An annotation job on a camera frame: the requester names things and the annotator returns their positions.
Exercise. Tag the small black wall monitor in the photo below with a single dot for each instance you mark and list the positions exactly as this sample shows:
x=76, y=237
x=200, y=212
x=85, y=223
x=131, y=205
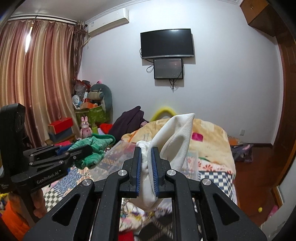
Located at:
x=168, y=68

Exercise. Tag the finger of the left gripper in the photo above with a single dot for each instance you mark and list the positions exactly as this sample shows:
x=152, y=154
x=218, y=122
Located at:
x=63, y=156
x=50, y=150

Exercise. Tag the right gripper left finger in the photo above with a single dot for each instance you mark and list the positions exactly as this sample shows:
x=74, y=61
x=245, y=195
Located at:
x=135, y=172

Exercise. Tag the black wall television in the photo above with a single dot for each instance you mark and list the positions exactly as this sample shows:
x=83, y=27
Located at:
x=167, y=43

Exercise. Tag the green knitted cloth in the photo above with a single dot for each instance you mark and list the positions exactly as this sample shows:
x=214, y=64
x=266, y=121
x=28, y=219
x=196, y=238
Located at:
x=98, y=143

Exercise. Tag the green cardboard box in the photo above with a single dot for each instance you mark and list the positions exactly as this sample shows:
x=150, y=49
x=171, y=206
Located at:
x=95, y=115

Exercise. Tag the grey shark plush toy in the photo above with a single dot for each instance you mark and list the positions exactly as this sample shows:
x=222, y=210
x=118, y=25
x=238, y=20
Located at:
x=102, y=93

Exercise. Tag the dark purple garment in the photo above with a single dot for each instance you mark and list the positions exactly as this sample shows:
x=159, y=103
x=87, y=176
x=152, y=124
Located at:
x=128, y=122

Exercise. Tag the person left hand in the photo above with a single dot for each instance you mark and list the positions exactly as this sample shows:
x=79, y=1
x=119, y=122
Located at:
x=39, y=203

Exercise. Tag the white cloth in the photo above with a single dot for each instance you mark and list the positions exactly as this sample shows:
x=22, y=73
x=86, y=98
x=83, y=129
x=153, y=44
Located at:
x=172, y=138

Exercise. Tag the white air conditioner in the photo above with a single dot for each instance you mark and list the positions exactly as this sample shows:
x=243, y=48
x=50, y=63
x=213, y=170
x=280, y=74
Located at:
x=101, y=24

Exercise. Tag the patterned bed cover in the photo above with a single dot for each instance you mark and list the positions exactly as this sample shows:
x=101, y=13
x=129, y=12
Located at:
x=153, y=225

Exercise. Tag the brown wooden cabinet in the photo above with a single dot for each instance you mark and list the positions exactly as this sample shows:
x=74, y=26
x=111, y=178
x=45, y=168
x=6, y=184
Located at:
x=261, y=15

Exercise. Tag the red gift box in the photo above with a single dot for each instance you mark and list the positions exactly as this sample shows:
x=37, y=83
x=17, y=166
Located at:
x=61, y=125

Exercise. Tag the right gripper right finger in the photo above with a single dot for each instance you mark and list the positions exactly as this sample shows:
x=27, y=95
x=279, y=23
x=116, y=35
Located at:
x=157, y=172

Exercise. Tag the pink rabbit figurine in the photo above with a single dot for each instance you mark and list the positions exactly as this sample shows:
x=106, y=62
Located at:
x=85, y=131

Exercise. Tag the pink striped curtain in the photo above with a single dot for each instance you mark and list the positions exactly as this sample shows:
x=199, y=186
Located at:
x=36, y=71

